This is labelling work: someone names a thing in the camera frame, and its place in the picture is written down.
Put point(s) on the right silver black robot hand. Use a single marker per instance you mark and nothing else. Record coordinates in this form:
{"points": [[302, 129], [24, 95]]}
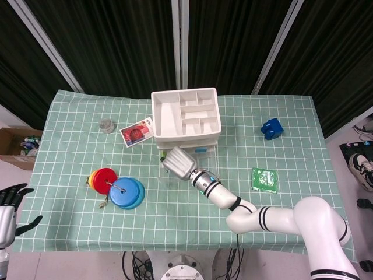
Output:
{"points": [[179, 163]]}

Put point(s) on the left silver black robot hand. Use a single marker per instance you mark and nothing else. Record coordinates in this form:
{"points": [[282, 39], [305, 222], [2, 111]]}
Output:
{"points": [[6, 221]]}

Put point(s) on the clear drawer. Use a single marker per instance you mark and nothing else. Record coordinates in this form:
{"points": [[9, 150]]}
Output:
{"points": [[208, 160]]}

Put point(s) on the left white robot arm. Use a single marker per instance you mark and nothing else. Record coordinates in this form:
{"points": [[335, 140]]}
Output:
{"points": [[3, 262]]}

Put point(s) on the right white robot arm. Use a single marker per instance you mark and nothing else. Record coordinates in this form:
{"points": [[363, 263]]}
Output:
{"points": [[277, 221]]}

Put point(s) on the round grey robot base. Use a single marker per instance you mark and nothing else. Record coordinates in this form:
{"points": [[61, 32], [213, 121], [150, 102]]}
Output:
{"points": [[182, 268]]}

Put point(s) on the brown cardboard box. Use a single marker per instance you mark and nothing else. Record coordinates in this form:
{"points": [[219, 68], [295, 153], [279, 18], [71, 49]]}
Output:
{"points": [[11, 157]]}

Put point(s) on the green white glue stick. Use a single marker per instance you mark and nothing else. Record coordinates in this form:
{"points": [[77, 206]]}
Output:
{"points": [[163, 154]]}

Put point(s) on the small blue block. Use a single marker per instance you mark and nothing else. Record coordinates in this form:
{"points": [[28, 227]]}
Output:
{"points": [[201, 150]]}

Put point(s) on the teal wooden disc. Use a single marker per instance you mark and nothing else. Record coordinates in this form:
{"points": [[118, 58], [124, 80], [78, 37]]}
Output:
{"points": [[142, 194]]}

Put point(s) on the white card with red picture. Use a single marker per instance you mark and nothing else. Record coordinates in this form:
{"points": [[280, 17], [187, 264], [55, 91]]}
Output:
{"points": [[135, 134]]}

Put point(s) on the blue wooden disc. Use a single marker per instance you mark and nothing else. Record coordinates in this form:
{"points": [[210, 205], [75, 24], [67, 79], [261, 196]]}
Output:
{"points": [[128, 198]]}

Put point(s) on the green checked tablecloth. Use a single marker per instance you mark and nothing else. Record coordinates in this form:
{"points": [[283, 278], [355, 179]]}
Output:
{"points": [[180, 227]]}

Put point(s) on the red wooden disc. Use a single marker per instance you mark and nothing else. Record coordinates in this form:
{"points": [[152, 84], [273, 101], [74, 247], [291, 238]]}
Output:
{"points": [[102, 178]]}

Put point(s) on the green foil packet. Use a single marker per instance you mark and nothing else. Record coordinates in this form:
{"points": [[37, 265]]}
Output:
{"points": [[264, 180]]}

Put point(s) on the yellow wooden disc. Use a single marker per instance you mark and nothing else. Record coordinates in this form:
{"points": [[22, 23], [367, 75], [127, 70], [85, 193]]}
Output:
{"points": [[91, 179]]}

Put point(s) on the blue building block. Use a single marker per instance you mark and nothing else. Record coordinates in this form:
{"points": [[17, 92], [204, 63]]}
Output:
{"points": [[272, 128]]}

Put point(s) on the black curtain panel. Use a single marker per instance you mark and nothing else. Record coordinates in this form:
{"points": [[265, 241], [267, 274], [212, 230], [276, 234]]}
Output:
{"points": [[17, 73], [335, 58], [230, 43], [116, 46]]}

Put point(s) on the black white sneaker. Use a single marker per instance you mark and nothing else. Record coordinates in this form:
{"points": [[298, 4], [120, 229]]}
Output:
{"points": [[361, 170]]}

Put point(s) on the white drawer organizer box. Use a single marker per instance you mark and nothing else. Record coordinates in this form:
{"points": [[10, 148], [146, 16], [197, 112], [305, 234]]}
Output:
{"points": [[166, 116]]}

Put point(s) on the white frame pole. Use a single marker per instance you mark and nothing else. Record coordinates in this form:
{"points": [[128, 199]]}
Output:
{"points": [[180, 43], [277, 49], [46, 46]]}

